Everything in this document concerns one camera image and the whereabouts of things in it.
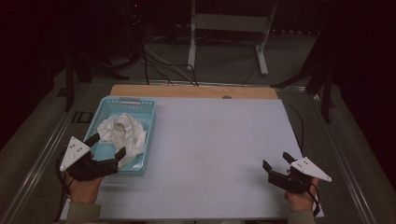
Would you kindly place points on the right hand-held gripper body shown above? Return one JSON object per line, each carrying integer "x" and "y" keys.
{"x": 299, "y": 175}

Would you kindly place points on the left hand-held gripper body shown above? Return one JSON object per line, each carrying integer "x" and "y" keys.
{"x": 81, "y": 161}

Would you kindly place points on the white cloth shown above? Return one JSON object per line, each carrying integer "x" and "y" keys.
{"x": 124, "y": 132}

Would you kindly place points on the light blue plastic basket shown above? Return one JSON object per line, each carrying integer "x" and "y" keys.
{"x": 130, "y": 109}

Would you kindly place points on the person's right hand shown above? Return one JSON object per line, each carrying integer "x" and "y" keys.
{"x": 300, "y": 199}

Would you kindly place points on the person's left hand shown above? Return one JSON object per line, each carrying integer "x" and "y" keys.
{"x": 83, "y": 189}

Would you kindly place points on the white board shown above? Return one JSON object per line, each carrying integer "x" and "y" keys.
{"x": 218, "y": 149}

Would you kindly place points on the black tripod stand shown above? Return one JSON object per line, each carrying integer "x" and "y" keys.
{"x": 84, "y": 67}
{"x": 317, "y": 74}

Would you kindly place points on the wooden board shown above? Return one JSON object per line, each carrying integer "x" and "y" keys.
{"x": 193, "y": 91}

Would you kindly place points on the white metal stand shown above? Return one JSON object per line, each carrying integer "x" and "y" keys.
{"x": 227, "y": 23}

